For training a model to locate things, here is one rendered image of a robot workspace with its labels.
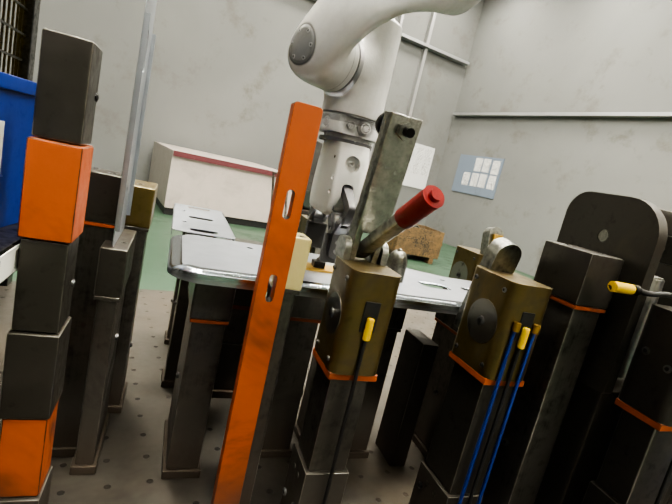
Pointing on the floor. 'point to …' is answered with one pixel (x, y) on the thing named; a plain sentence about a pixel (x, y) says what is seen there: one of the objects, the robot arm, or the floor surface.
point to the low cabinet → (212, 184)
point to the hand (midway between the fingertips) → (321, 247)
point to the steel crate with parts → (419, 242)
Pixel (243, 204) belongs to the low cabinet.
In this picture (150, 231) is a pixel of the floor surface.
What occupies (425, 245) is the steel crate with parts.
